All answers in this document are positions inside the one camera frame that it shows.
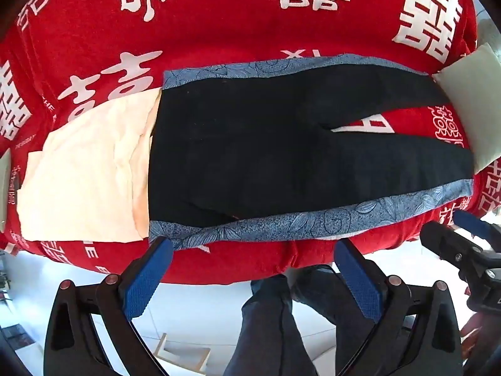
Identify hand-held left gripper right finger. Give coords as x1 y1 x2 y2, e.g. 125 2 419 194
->
334 239 464 376

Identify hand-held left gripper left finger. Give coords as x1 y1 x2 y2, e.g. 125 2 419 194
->
45 237 175 376

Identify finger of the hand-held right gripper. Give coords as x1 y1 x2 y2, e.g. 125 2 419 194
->
422 221 486 279
454 210 501 249

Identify black pants with blue trim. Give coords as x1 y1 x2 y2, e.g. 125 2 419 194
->
148 54 475 250

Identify person's right hand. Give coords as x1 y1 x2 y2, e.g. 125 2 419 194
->
461 305 501 355

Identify wooden chair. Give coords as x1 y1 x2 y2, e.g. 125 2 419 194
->
154 333 211 373

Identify person's blue jeans legs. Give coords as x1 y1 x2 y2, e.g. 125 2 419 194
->
223 264 377 376

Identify cream folded cloth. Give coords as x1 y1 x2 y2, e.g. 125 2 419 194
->
18 89 162 243

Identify red printed blanket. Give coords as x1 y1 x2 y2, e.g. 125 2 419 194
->
0 0 501 285

